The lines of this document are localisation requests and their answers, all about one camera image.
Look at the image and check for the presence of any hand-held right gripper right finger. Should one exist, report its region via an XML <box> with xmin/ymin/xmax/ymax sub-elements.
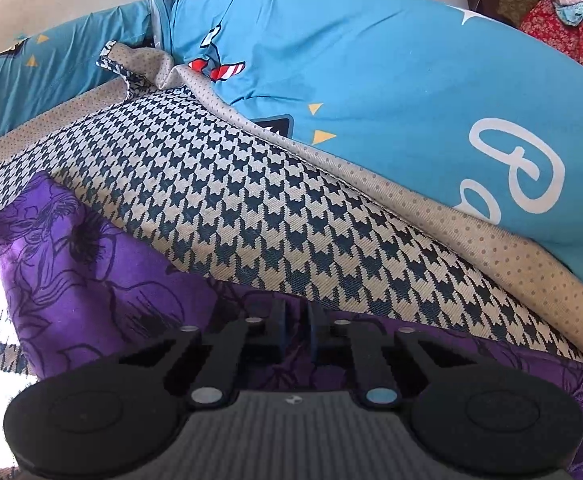
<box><xmin>309</xmin><ymin>302</ymin><xmax>467</xmax><ymax>408</ymax></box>

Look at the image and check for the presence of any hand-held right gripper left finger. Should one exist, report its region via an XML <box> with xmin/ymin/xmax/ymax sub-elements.
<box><xmin>119</xmin><ymin>300</ymin><xmax>288</xmax><ymax>407</ymax></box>

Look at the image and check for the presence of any purple floral garment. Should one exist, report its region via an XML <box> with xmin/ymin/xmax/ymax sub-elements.
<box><xmin>0</xmin><ymin>170</ymin><xmax>583</xmax><ymax>480</ymax></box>

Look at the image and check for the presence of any houndstooth sofa mat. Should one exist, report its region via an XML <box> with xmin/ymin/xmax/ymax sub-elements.
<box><xmin>0</xmin><ymin>42</ymin><xmax>583</xmax><ymax>480</ymax></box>

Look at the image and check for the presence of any blue printed quilt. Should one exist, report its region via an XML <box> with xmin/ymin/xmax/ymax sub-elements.
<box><xmin>0</xmin><ymin>0</ymin><xmax>583</xmax><ymax>306</ymax></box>

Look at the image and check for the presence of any red floral garment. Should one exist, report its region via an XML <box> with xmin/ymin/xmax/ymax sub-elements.
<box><xmin>519</xmin><ymin>0</ymin><xmax>583</xmax><ymax>68</ymax></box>

